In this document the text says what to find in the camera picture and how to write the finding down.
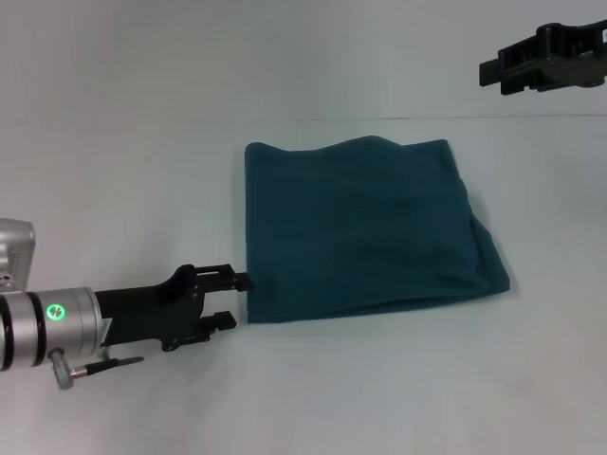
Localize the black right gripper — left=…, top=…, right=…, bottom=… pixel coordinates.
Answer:
left=478, top=17, right=607, bottom=97

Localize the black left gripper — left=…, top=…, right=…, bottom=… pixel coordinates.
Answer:
left=93, top=263, right=256, bottom=354

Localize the teal blue t-shirt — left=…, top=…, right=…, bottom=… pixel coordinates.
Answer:
left=244, top=136, right=512, bottom=326

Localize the dark left arm cable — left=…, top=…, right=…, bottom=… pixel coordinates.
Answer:
left=46, top=347, right=146, bottom=392

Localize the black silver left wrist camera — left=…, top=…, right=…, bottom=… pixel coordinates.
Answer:
left=0, top=217, right=38, bottom=296

